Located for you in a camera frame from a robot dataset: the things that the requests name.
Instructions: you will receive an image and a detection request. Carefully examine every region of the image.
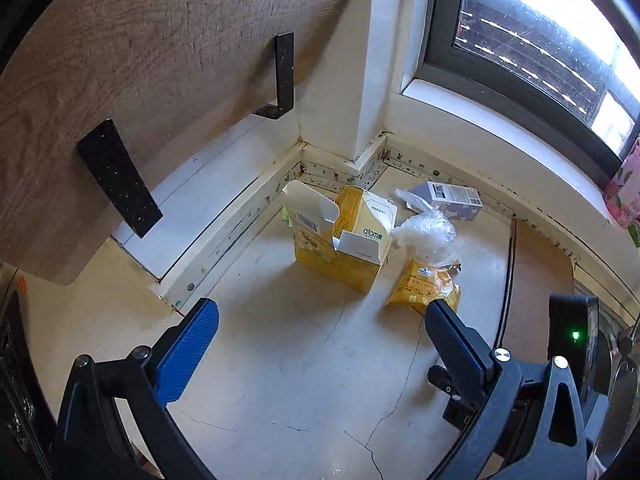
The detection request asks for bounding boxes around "white plastic bag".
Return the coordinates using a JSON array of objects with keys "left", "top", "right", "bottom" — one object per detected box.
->
[{"left": 392, "top": 187, "right": 457, "bottom": 264}]

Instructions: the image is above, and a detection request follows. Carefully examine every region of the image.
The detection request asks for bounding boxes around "pink detergent bottle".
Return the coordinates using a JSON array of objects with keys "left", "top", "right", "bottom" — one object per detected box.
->
[{"left": 602, "top": 137, "right": 640, "bottom": 231}]

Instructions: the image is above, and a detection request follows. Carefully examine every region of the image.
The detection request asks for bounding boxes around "stainless steel sink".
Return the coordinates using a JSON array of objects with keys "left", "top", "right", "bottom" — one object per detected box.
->
[{"left": 572, "top": 280, "right": 640, "bottom": 472}]

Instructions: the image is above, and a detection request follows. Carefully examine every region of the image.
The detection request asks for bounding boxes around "black glass cooktop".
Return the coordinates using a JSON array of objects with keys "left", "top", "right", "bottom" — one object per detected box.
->
[{"left": 0, "top": 265, "right": 57, "bottom": 463}]

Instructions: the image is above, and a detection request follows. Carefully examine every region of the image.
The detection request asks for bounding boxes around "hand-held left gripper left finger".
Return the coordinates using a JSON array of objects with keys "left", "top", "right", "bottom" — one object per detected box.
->
[{"left": 52, "top": 297, "right": 220, "bottom": 480}]

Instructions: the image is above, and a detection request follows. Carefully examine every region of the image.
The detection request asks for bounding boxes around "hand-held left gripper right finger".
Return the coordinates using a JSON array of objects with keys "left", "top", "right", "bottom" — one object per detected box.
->
[{"left": 425, "top": 299, "right": 589, "bottom": 480}]

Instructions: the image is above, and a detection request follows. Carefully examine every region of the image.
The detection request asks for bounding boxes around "yellow snack bag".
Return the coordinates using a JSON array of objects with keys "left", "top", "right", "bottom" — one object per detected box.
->
[{"left": 384, "top": 258, "right": 462, "bottom": 314}]

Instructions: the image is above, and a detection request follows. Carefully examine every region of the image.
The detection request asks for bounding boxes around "yellow carton box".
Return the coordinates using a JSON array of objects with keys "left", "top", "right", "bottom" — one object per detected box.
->
[{"left": 282, "top": 179, "right": 399, "bottom": 295}]

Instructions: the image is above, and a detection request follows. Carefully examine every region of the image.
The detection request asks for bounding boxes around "wooden cutting board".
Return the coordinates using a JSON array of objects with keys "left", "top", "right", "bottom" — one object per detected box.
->
[{"left": 0, "top": 0, "right": 379, "bottom": 287}]

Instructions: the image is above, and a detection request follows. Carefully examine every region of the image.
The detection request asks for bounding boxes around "dark window frame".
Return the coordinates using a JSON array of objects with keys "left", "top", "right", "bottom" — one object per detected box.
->
[{"left": 414, "top": 0, "right": 640, "bottom": 177}]

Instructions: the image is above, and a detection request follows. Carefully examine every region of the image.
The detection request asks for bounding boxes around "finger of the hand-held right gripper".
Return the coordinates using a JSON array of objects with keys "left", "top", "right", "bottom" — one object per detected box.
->
[{"left": 427, "top": 365, "right": 489, "bottom": 429}]

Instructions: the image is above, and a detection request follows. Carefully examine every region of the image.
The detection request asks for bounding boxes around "black cutting board bracket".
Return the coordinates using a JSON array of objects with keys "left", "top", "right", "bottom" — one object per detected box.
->
[
  {"left": 75, "top": 118, "right": 164, "bottom": 240},
  {"left": 252, "top": 32, "right": 295, "bottom": 121}
]

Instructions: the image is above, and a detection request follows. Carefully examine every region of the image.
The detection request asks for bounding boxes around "small grey white box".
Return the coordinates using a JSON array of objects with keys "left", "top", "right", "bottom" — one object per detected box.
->
[{"left": 407, "top": 182, "right": 484, "bottom": 222}]

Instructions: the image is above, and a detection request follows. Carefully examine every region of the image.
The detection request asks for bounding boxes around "flat cardboard sheet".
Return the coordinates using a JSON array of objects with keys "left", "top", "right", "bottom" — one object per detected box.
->
[{"left": 492, "top": 216, "right": 577, "bottom": 357}]

